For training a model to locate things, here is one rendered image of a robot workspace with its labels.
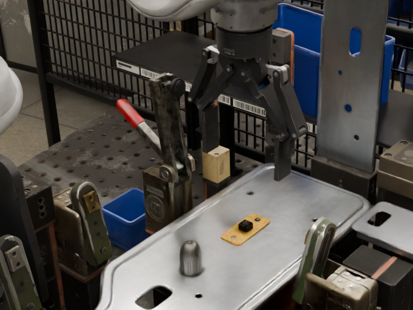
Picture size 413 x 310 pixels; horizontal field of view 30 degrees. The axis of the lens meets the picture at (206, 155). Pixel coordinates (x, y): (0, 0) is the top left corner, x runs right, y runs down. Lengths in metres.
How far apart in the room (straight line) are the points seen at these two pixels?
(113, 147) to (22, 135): 1.74
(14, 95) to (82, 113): 2.25
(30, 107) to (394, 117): 2.82
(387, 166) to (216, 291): 0.38
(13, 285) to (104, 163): 0.99
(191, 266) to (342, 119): 0.41
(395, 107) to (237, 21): 0.60
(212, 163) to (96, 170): 0.75
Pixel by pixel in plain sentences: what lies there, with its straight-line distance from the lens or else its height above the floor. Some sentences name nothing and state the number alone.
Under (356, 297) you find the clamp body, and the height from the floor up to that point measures 1.04.
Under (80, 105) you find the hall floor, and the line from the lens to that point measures 4.02.
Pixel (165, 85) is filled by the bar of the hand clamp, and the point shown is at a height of 1.21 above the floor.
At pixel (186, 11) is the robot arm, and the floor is 1.42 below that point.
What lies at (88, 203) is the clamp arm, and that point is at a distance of 1.13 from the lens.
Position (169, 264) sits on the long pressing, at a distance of 1.13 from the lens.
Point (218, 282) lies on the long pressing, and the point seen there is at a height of 1.00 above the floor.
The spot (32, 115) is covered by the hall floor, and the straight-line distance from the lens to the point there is 3.98.
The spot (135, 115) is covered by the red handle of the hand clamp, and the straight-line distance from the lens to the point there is 1.26.
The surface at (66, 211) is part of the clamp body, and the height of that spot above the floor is 1.07.
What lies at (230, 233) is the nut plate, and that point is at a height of 1.00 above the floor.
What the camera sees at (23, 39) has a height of 0.32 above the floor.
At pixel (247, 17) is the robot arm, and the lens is 1.00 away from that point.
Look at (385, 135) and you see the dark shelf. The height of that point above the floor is 1.03.
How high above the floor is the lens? 1.68
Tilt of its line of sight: 29 degrees down
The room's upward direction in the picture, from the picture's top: 2 degrees counter-clockwise
